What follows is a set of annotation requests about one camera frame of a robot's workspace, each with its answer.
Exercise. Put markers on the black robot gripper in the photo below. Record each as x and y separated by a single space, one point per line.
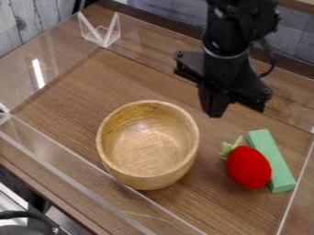
226 80

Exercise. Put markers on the red plush strawberry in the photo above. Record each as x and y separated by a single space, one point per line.
247 166

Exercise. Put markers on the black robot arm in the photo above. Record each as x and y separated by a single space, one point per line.
238 24

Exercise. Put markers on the wooden bowl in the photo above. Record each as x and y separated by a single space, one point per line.
147 144

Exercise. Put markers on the green rectangular block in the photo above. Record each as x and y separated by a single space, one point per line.
262 140

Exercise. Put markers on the black stand lower left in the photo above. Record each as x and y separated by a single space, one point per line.
27 213

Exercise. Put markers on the clear acrylic tray enclosure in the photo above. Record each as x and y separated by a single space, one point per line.
61 84

